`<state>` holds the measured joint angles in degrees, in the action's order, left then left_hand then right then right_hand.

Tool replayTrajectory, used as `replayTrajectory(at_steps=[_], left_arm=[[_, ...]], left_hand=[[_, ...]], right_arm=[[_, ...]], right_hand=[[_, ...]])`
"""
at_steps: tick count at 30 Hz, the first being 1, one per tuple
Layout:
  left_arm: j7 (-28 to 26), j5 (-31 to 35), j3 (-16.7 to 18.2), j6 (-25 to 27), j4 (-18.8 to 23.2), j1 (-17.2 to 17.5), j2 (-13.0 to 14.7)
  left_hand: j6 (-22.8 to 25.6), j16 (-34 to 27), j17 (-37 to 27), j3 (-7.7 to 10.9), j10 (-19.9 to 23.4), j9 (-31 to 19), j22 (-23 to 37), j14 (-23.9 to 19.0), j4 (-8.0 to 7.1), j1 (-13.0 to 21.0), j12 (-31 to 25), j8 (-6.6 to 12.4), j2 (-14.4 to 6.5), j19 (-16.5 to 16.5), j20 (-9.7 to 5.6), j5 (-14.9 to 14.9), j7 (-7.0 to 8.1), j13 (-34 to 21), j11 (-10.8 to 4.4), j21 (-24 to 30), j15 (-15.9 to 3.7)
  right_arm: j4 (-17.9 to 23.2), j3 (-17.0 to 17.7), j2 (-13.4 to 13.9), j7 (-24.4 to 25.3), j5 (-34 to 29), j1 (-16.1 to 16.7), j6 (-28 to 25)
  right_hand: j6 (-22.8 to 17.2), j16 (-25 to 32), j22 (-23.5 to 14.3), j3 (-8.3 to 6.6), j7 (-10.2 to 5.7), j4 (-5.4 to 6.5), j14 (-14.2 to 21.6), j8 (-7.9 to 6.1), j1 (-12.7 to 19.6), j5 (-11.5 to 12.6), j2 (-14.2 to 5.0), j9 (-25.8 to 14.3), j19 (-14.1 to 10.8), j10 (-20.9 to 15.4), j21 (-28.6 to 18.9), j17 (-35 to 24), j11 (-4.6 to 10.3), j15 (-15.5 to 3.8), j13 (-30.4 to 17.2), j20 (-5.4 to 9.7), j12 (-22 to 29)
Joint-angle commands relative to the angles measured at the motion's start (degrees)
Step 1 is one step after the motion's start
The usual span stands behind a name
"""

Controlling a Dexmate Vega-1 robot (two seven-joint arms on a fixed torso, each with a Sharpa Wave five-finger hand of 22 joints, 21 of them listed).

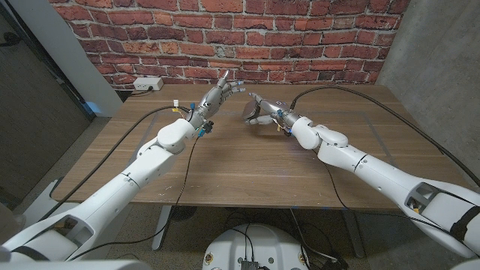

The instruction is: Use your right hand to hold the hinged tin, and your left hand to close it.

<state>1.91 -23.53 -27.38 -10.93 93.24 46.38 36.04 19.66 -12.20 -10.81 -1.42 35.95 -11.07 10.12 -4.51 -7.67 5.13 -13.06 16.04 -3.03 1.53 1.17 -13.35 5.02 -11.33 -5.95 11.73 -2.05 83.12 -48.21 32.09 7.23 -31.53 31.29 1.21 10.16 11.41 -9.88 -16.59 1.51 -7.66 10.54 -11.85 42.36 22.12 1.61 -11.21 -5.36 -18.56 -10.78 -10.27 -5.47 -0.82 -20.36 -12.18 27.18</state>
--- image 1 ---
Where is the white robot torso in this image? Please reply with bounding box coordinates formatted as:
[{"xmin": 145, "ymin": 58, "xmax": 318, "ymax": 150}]
[{"xmin": 201, "ymin": 223, "xmax": 311, "ymax": 270}]

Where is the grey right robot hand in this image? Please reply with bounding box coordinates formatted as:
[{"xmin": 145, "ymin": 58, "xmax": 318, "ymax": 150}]
[{"xmin": 247, "ymin": 92, "xmax": 303, "ymax": 131}]

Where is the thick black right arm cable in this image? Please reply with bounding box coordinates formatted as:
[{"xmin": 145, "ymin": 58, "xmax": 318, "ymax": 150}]
[{"xmin": 290, "ymin": 85, "xmax": 480, "ymax": 188}]

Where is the white power strip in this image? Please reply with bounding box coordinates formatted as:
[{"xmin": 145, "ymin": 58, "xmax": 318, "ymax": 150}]
[{"xmin": 133, "ymin": 76, "xmax": 164, "ymax": 92}]

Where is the dark perforated wall panel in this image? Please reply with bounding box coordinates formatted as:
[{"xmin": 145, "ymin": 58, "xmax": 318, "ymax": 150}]
[{"xmin": 0, "ymin": 3, "xmax": 95, "ymax": 207}]

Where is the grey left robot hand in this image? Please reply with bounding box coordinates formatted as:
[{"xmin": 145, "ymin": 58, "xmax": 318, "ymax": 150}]
[{"xmin": 186, "ymin": 69, "xmax": 247, "ymax": 131}]

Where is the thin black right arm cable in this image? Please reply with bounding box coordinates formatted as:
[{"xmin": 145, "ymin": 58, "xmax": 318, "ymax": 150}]
[{"xmin": 320, "ymin": 157, "xmax": 451, "ymax": 236}]

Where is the white table leg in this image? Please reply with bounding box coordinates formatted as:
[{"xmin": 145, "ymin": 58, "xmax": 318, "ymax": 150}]
[
  {"xmin": 340, "ymin": 209, "xmax": 367, "ymax": 259},
  {"xmin": 151, "ymin": 205, "xmax": 173, "ymax": 251}
]

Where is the black power strip cord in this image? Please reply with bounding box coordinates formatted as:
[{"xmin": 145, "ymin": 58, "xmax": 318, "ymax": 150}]
[{"xmin": 129, "ymin": 86, "xmax": 154, "ymax": 98}]

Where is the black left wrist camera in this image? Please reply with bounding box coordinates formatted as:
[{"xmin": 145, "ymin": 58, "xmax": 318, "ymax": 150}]
[{"xmin": 196, "ymin": 119, "xmax": 215, "ymax": 138}]

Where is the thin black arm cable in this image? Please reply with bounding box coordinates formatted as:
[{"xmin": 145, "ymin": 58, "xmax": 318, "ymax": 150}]
[
  {"xmin": 320, "ymin": 157, "xmax": 451, "ymax": 236},
  {"xmin": 67, "ymin": 129, "xmax": 206, "ymax": 262}
]

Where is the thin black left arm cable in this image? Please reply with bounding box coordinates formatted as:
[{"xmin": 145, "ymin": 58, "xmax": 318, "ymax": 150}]
[{"xmin": 67, "ymin": 129, "xmax": 206, "ymax": 262}]

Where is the black torso cable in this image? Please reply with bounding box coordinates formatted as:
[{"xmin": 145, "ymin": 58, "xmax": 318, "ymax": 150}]
[{"xmin": 228, "ymin": 227, "xmax": 256, "ymax": 262}]

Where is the red brick print backdrop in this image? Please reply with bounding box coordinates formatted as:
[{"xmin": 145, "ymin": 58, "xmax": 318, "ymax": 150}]
[{"xmin": 48, "ymin": 0, "xmax": 412, "ymax": 91}]

